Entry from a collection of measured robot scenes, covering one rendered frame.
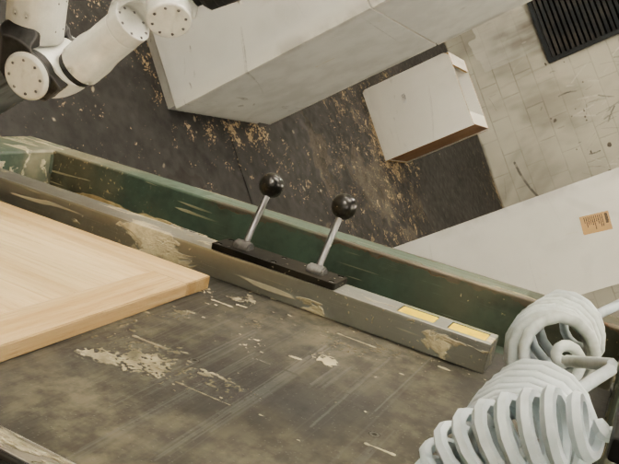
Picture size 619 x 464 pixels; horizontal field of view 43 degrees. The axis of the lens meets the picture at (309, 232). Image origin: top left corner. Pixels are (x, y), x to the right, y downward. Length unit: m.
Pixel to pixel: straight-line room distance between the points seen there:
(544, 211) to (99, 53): 3.47
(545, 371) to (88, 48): 0.99
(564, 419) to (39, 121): 2.80
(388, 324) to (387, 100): 5.03
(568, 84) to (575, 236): 4.68
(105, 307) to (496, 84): 8.37
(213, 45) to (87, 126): 0.72
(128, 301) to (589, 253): 3.68
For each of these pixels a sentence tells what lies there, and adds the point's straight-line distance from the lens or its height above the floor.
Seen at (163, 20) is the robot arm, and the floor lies 1.39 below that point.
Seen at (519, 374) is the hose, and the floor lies 1.85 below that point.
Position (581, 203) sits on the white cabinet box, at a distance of 4.43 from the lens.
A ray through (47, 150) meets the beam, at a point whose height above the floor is 0.91.
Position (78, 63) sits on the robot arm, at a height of 1.21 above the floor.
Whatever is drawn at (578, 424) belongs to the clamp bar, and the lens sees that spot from 0.33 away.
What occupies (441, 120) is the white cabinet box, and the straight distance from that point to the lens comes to 5.86.
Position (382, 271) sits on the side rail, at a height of 1.48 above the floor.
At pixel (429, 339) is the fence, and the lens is 1.03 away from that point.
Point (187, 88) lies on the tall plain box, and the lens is 3.63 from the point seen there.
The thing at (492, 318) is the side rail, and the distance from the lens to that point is 1.25.
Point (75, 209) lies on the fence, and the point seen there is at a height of 1.12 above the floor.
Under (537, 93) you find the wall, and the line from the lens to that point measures 9.02.
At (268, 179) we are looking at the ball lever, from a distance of 1.15.
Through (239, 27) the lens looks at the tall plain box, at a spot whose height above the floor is 0.50.
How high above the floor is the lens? 1.96
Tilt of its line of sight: 26 degrees down
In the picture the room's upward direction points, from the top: 69 degrees clockwise
